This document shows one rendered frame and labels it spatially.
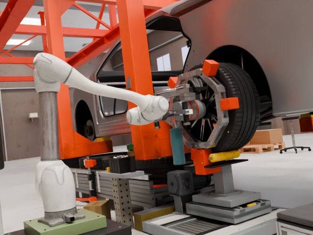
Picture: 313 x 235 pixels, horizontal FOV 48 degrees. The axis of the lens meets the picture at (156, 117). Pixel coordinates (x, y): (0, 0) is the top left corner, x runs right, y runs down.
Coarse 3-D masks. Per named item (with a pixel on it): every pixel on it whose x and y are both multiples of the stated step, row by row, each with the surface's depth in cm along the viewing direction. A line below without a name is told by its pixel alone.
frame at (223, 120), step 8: (192, 72) 241; (200, 72) 234; (184, 80) 255; (208, 80) 229; (216, 80) 229; (216, 88) 223; (224, 88) 225; (176, 96) 262; (216, 96) 224; (224, 96) 224; (216, 104) 224; (224, 112) 225; (176, 120) 263; (224, 120) 222; (216, 128) 226; (224, 128) 226; (184, 136) 256; (216, 136) 228; (192, 144) 247; (200, 144) 240; (208, 144) 233; (216, 144) 235
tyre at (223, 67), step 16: (224, 64) 241; (224, 80) 228; (240, 80) 230; (240, 96) 224; (256, 96) 232; (240, 112) 223; (256, 112) 231; (240, 128) 228; (256, 128) 236; (224, 144) 233; (240, 144) 240
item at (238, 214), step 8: (256, 200) 240; (264, 200) 245; (192, 208) 256; (200, 208) 249; (208, 208) 242; (216, 208) 235; (224, 208) 236; (232, 208) 231; (240, 208) 226; (248, 208) 229; (256, 208) 233; (264, 208) 237; (208, 216) 242; (216, 216) 235; (224, 216) 229; (232, 216) 222; (240, 216) 224; (248, 216) 228
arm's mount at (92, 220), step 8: (80, 208) 195; (88, 216) 173; (96, 216) 171; (104, 216) 170; (24, 224) 177; (32, 224) 170; (40, 224) 168; (64, 224) 163; (72, 224) 161; (80, 224) 163; (88, 224) 165; (96, 224) 167; (104, 224) 169; (32, 232) 165; (40, 232) 153; (48, 232) 155; (56, 232) 156; (64, 232) 158; (72, 232) 160; (80, 232) 162
